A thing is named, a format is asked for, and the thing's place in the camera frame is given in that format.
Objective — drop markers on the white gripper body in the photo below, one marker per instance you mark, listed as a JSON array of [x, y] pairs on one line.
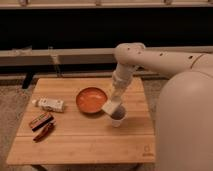
[[116, 94]]

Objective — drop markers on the white sponge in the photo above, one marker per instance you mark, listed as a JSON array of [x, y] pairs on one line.
[[110, 107]]

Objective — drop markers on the brown snack box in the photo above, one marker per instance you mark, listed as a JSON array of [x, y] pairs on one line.
[[40, 121]]

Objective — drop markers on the orange bowl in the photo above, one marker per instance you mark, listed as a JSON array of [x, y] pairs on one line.
[[90, 100]]

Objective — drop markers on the grey metal rail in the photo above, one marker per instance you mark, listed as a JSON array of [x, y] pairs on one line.
[[27, 57]]

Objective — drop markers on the white ceramic cup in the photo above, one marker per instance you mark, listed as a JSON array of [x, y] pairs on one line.
[[118, 116]]

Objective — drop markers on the wooden table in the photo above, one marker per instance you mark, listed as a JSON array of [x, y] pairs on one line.
[[78, 139]]

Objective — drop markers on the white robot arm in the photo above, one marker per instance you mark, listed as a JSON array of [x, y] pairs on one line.
[[129, 56]]

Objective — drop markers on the white bottle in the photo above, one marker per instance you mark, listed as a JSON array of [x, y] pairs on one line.
[[48, 104]]

